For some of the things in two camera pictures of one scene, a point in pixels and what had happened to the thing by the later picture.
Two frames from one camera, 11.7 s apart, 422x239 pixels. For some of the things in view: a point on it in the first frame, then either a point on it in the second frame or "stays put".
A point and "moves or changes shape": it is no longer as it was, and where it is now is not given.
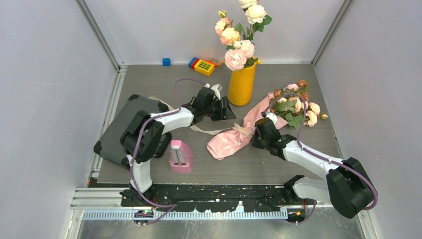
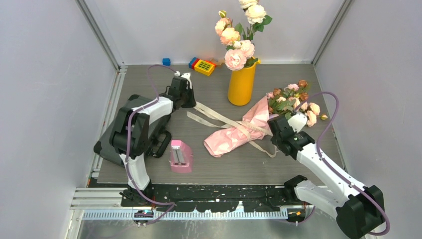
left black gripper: (226, 112) -> (191, 103)
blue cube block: (166, 62) stays put
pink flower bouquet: (291, 105) stays put
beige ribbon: (237, 126) moves or changes shape
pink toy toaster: (180, 157) stays put
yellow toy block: (204, 67) stays put
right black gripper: (254, 142) -> (273, 140)
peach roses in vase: (239, 45) stays put
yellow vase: (241, 85) stays put
